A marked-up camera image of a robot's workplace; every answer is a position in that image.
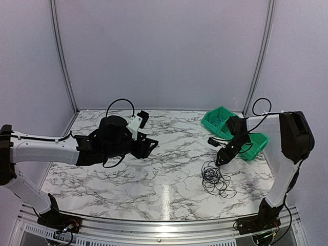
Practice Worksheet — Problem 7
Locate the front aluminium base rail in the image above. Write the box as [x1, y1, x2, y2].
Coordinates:
[9, 204, 308, 245]

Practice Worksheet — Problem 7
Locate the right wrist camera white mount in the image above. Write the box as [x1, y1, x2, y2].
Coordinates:
[208, 137, 227, 147]

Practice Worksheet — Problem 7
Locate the green three-compartment plastic bin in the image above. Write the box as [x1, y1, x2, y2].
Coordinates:
[201, 106, 270, 161]

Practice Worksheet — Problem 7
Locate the aluminium frame post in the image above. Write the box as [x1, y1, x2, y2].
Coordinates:
[49, 0, 79, 114]
[242, 0, 276, 115]

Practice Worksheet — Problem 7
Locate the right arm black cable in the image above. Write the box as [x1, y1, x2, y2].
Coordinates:
[237, 97, 272, 154]

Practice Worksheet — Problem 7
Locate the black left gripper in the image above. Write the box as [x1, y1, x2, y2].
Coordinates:
[104, 132, 158, 159]

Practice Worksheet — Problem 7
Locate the left aluminium frame post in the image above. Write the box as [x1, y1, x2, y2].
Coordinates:
[49, 0, 79, 114]

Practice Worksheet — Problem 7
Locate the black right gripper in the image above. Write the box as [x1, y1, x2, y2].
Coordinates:
[215, 134, 250, 167]

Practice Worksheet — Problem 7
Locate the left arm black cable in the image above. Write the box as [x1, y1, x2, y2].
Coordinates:
[105, 98, 136, 118]

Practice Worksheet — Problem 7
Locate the blue wire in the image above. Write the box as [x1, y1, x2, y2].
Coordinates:
[208, 114, 225, 127]

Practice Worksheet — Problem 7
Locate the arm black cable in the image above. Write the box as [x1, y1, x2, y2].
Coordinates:
[237, 97, 272, 154]
[105, 98, 136, 118]

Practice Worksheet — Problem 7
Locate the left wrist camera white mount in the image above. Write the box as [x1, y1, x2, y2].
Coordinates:
[127, 110, 149, 140]

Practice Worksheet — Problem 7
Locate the black cable bundle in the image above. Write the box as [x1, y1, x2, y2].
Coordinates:
[200, 160, 238, 199]

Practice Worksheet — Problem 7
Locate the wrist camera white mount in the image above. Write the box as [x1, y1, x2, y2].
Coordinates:
[208, 137, 227, 147]
[127, 110, 149, 140]

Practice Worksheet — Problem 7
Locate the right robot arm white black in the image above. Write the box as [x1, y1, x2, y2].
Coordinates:
[215, 111, 315, 234]

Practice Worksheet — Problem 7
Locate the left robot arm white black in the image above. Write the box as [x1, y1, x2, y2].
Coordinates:
[1, 115, 158, 232]

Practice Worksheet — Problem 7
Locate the right aluminium frame post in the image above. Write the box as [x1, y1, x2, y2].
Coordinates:
[242, 0, 276, 115]

